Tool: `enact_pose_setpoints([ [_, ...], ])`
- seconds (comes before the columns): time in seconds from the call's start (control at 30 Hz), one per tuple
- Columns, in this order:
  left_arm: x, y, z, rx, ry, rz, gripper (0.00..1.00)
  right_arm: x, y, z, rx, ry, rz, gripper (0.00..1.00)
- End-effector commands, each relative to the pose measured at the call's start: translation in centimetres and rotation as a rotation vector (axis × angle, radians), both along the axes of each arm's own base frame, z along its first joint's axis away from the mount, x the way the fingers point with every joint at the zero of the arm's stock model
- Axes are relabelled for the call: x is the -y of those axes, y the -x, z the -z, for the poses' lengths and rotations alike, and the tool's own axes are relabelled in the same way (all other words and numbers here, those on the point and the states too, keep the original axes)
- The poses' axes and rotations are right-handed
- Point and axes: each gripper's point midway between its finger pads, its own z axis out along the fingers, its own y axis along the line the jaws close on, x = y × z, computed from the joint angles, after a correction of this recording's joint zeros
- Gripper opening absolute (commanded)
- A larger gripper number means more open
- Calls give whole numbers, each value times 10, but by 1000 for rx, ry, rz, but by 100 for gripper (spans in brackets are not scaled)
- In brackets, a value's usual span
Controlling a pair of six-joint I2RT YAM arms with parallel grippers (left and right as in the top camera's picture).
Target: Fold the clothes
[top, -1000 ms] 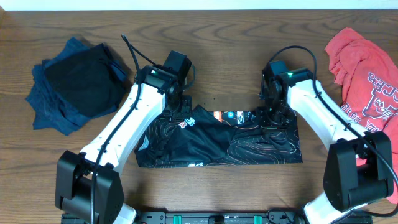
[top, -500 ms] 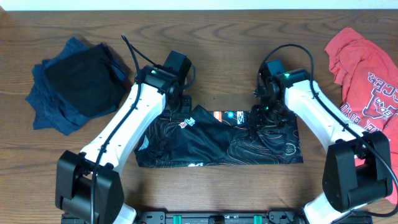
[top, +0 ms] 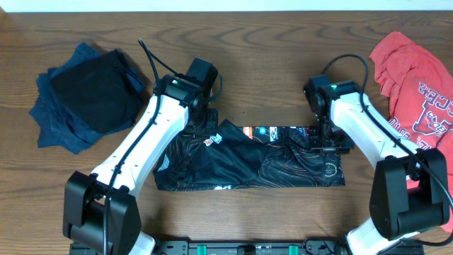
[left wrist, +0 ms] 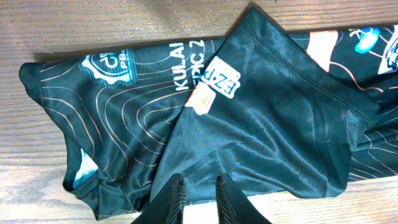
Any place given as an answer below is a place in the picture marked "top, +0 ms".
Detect black orange-patterned jersey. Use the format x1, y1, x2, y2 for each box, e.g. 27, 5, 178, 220
153, 120, 345, 191

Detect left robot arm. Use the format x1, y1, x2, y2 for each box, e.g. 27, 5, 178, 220
62, 58, 219, 254

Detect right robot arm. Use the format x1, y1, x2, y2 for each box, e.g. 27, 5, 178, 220
303, 74, 452, 254

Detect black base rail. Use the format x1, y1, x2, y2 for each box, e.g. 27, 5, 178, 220
69, 236, 425, 255

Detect red soccer t-shirt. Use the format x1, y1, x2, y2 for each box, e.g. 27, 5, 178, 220
369, 30, 453, 233

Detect folded black garment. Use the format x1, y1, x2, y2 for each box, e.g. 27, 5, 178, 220
50, 50, 143, 133

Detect folded navy blue garment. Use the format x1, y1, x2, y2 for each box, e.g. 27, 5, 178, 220
29, 42, 144, 154

